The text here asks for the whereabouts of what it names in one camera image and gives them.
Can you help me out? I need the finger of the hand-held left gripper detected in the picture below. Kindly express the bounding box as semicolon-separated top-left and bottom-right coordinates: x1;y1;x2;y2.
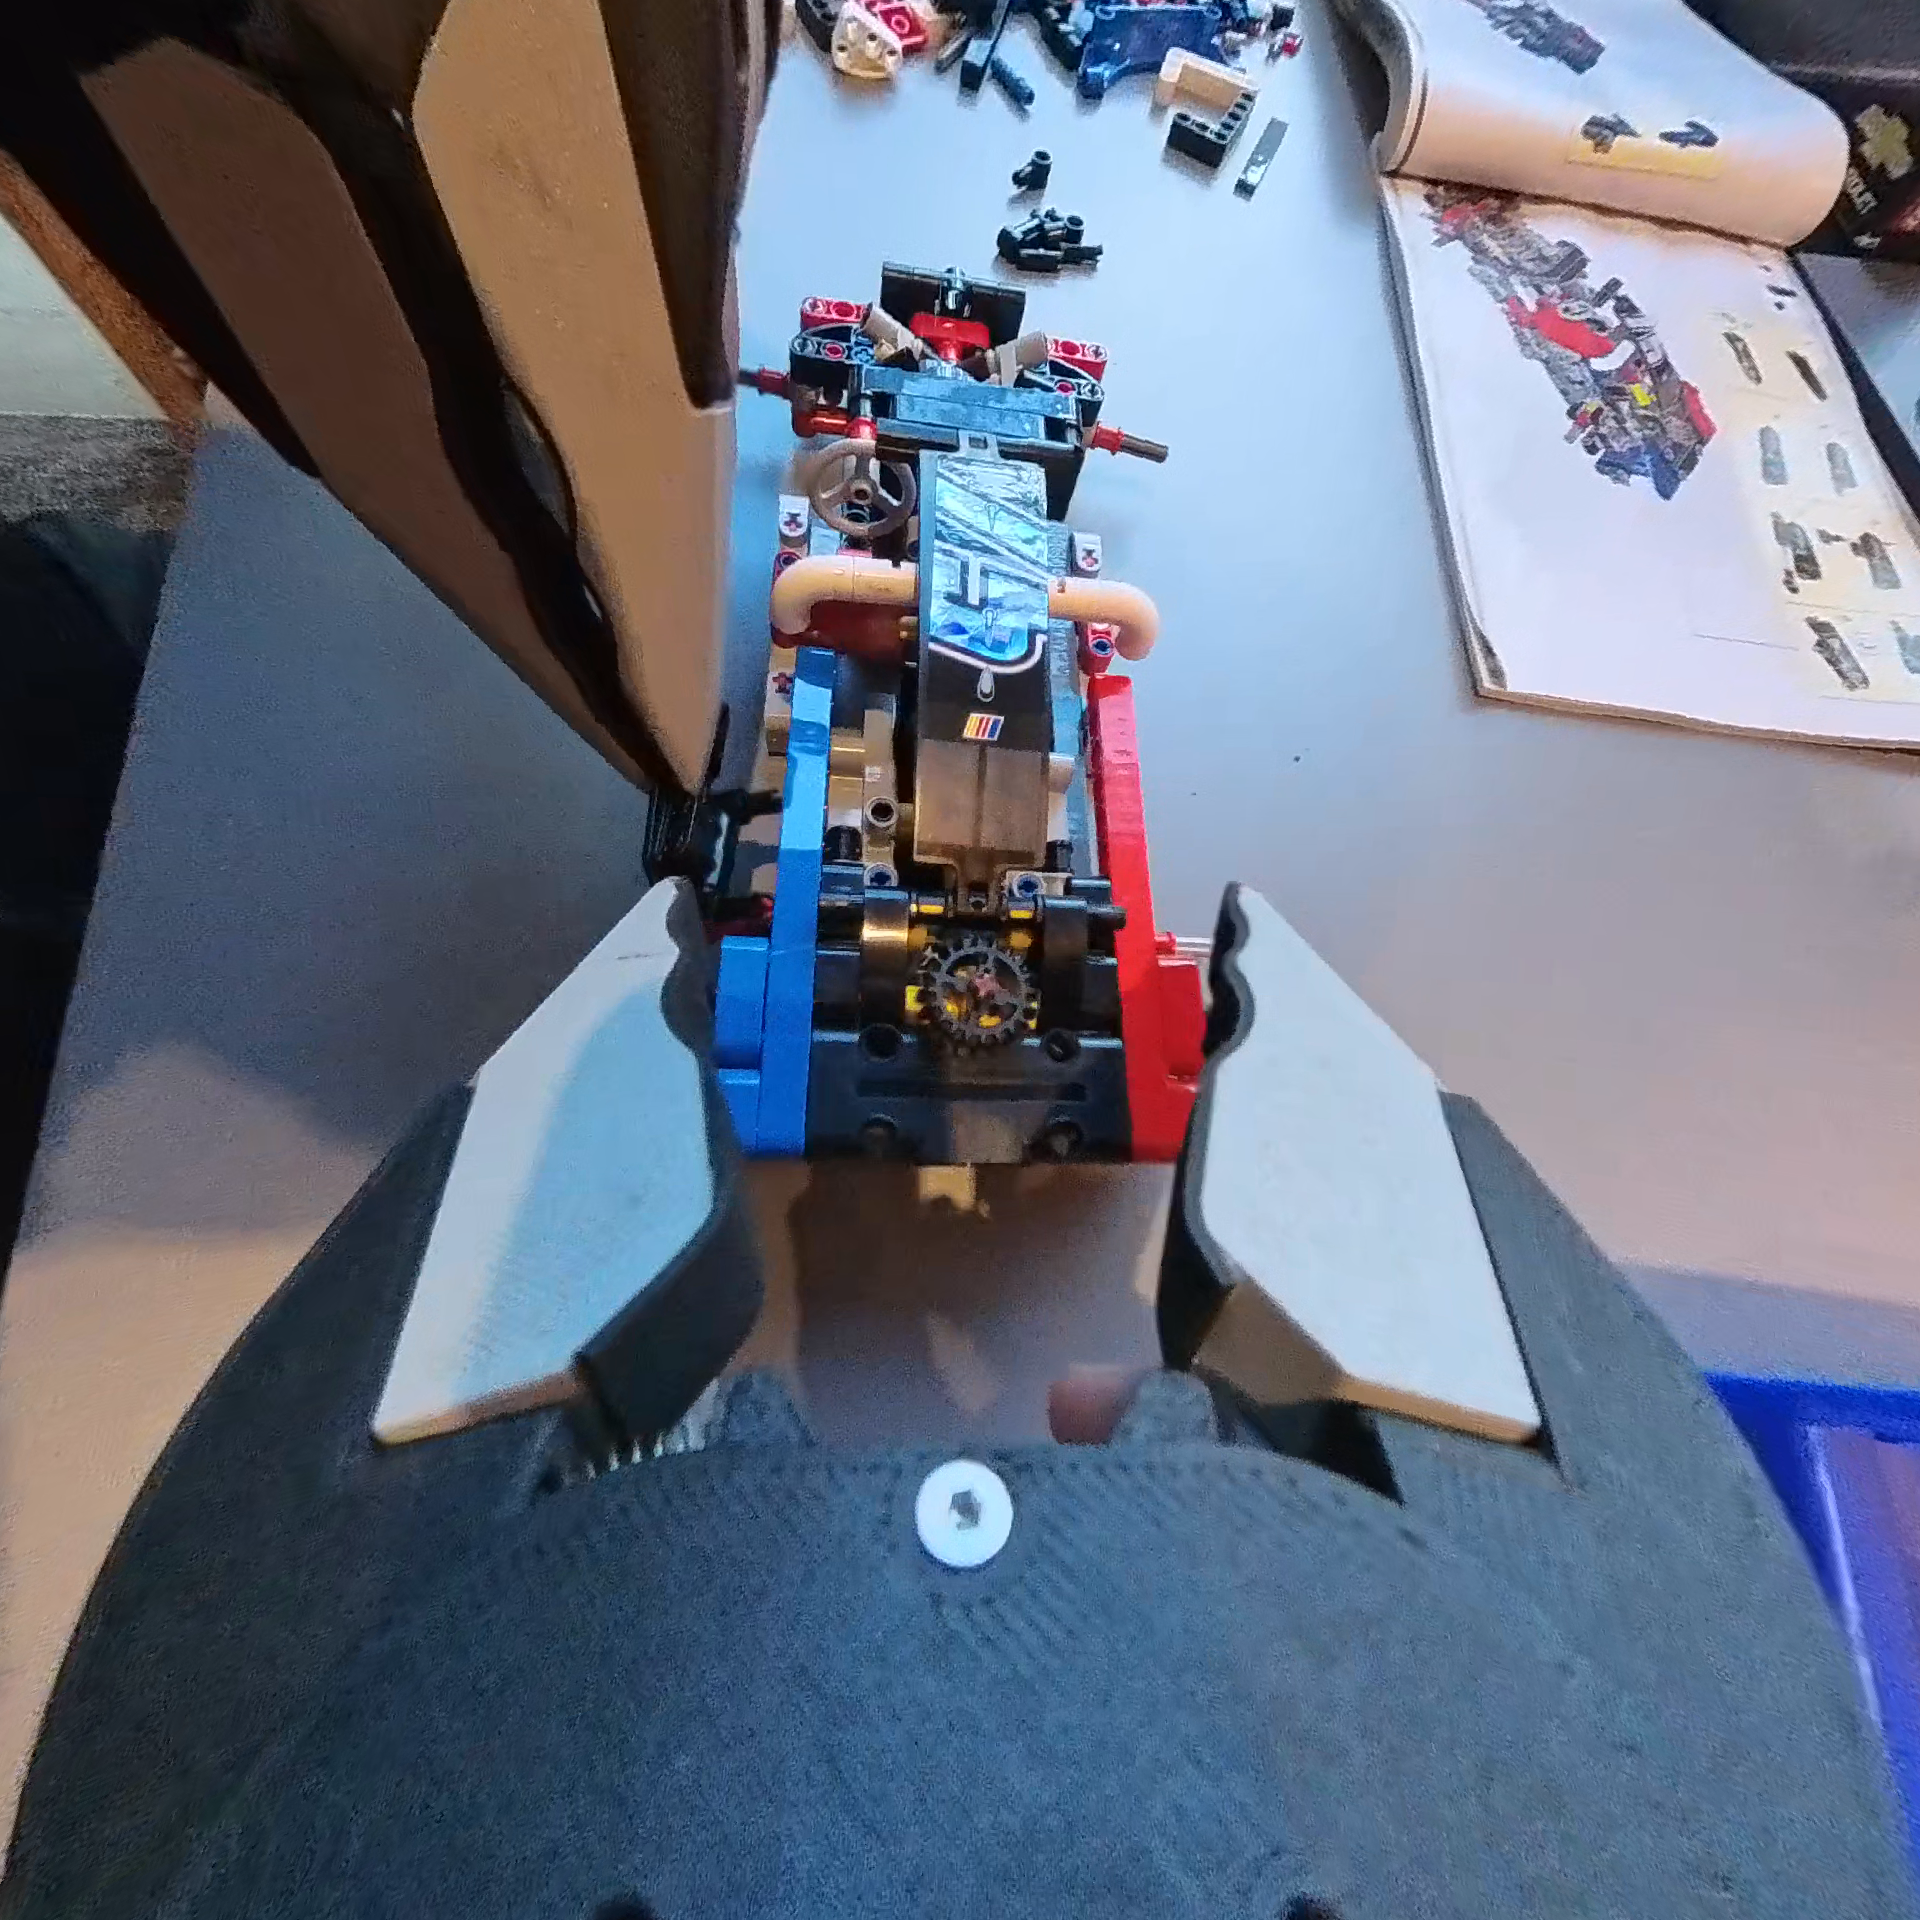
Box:
413;0;741;794
83;37;684;790

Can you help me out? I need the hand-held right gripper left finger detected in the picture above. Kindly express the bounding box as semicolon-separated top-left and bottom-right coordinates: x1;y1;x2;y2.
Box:
372;876;768;1447

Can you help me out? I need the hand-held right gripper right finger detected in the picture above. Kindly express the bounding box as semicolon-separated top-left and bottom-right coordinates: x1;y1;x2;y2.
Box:
1159;883;1548;1450

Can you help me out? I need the small black brick part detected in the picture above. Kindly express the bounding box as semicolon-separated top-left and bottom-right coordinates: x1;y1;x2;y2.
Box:
645;781;783;903

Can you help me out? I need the toy brick car chassis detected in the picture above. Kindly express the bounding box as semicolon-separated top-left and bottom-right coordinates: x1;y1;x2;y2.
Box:
716;258;1211;1170

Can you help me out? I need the cluster of black pins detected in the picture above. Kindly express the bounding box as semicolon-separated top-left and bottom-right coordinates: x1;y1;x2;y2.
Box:
995;206;1105;277

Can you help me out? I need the pile of loose toy bricks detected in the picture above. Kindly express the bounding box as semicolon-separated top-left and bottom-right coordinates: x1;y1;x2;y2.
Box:
795;0;1300;108

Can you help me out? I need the black holed toy beam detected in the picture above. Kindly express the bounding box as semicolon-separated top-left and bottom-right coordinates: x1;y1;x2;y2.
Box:
1167;83;1263;170

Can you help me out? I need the blue storage bin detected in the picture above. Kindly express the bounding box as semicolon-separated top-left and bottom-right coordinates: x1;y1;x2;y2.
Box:
1703;1368;1920;1920

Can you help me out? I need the person's dark clothed body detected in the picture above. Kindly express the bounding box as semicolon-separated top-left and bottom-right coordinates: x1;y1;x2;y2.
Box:
0;510;174;1309

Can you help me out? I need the open instruction booklet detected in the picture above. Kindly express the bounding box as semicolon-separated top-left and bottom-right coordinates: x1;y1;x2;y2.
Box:
1326;0;1920;749

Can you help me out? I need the black toy set box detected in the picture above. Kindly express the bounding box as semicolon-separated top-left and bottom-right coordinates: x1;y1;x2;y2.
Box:
1686;0;1920;258

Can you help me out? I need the wooden post with bolts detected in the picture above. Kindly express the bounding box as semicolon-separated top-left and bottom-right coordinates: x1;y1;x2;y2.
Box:
0;150;204;439

